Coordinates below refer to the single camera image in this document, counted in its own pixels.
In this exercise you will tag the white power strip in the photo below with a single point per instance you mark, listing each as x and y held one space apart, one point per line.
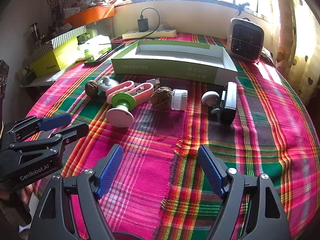
160 33

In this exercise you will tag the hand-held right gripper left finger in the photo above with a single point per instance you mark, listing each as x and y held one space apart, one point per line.
110 172

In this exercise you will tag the green and white spool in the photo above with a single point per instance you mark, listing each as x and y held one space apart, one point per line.
120 117

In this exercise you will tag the white panda face knob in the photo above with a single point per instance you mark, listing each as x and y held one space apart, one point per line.
107 85

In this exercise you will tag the glass tank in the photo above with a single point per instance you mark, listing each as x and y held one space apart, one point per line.
102 30

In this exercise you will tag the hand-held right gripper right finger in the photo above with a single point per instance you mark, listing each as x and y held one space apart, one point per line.
212 170

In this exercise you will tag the grey space heater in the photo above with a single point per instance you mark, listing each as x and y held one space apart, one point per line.
246 40

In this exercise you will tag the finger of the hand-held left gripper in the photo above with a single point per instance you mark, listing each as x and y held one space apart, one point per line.
56 122
77 131

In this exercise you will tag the white mushroom-shaped knob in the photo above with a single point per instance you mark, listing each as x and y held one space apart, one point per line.
210 97

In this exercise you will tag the pink green plaid tablecloth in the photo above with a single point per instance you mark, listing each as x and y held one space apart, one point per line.
150 180

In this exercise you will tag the green white tissue pack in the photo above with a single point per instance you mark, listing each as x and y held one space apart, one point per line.
97 41

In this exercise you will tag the small brown walnut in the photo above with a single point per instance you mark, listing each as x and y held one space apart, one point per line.
91 88

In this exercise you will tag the white round cap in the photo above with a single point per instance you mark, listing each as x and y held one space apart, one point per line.
179 100

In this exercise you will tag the large brown walnut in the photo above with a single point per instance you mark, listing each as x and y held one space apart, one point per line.
161 98

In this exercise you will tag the black handheld device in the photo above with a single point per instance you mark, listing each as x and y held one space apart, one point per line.
228 105

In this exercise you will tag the green cardboard box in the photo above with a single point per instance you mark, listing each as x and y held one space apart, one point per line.
162 66

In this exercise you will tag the black smartphone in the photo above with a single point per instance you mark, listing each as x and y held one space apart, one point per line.
100 57

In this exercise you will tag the orange tray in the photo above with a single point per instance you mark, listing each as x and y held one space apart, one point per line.
87 16

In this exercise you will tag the patterned curtain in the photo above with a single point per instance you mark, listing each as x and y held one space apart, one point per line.
297 42

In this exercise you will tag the yellow-green box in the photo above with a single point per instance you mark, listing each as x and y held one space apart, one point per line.
55 60

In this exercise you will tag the black window latch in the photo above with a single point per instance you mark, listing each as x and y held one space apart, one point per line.
242 7

